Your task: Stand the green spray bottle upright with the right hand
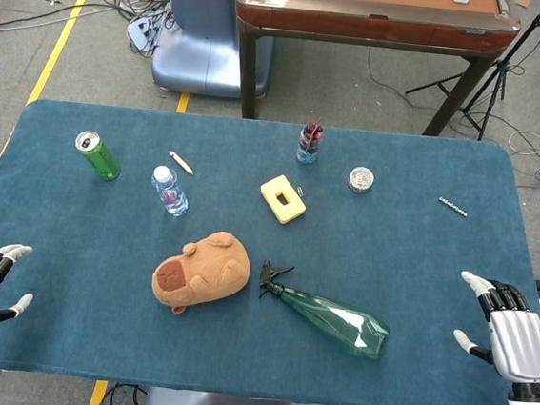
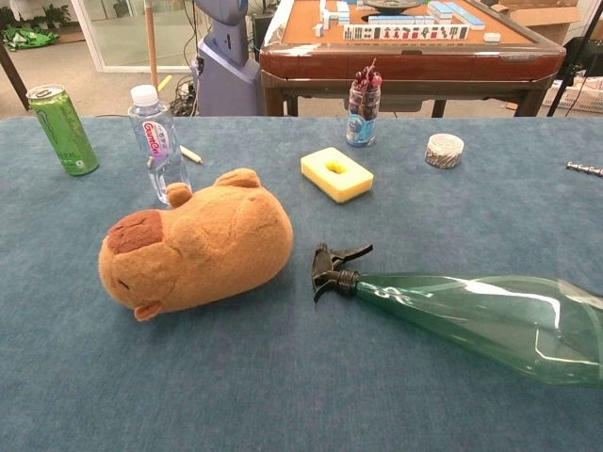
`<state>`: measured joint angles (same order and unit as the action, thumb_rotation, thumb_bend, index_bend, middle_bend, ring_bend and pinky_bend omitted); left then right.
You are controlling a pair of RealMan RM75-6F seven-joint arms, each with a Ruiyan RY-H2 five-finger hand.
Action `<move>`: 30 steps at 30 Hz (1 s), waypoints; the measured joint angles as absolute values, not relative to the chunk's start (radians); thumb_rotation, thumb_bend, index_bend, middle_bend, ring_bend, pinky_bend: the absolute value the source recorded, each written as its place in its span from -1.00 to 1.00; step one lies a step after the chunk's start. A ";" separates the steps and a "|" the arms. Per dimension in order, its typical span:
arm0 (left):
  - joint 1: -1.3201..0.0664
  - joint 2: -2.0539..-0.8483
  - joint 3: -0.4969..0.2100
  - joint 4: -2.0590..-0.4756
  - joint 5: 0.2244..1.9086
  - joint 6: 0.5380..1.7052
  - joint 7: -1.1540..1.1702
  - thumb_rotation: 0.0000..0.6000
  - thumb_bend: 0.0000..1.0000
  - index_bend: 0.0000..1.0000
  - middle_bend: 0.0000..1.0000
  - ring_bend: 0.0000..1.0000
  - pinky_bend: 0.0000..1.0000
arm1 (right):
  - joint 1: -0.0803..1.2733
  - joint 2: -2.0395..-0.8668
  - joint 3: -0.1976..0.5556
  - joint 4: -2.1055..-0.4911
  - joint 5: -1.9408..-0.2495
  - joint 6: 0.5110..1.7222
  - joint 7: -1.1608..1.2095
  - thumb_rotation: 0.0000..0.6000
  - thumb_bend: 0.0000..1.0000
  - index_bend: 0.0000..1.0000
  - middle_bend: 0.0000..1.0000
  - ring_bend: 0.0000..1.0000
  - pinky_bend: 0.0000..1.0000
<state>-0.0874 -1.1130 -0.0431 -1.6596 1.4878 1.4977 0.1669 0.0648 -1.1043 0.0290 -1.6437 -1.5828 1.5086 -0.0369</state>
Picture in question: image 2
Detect clear green plastic bottle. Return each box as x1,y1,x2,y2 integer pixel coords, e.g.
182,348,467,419
311,242,603,390

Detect clear plastic water bottle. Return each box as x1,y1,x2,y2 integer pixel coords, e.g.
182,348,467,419
127,84,192,206

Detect yellow sponge with hole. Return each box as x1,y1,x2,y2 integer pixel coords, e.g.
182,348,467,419
300,146,375,205

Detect brown capybara plush toy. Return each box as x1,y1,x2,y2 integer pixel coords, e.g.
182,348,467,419
97,168,295,322

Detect small jar with red sticks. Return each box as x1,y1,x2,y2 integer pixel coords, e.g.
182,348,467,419
346,58,383,148

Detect round metal tin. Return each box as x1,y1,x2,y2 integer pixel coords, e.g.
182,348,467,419
424,133,465,170

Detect blue table cloth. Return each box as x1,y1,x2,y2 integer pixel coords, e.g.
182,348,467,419
0,116,603,452

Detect brown mahjong table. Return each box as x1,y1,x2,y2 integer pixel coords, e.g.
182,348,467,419
258,0,567,118

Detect face-up mahjong tile row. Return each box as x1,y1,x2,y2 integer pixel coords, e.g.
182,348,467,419
342,24,471,42

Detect wooden pole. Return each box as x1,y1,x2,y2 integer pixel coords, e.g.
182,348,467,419
144,0,160,90

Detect dark round dish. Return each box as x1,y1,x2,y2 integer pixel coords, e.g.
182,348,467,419
365,0,425,13

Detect green drink can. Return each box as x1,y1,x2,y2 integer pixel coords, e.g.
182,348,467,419
25,84,101,177

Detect long blue-backed mahjong tile stack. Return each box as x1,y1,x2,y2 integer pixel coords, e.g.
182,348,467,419
427,0,487,31

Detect white plastic basket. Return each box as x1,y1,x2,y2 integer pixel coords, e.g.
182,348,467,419
541,77,603,109

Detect cardboard box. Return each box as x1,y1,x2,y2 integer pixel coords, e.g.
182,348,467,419
498,0,590,46

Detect potted green plant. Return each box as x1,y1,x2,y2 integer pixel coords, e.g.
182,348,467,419
0,3,72,30

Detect green bag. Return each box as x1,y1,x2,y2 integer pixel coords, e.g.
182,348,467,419
2,25,60,52

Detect black tripod stand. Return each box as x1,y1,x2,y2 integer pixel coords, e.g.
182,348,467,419
546,0,603,118

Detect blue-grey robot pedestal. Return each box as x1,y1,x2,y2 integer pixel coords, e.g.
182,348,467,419
190,0,265,118

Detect tangled black floor cables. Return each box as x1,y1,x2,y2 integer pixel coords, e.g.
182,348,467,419
168,74,200,117

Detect white glass partition frame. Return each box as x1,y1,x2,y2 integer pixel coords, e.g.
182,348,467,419
70,0,202,74

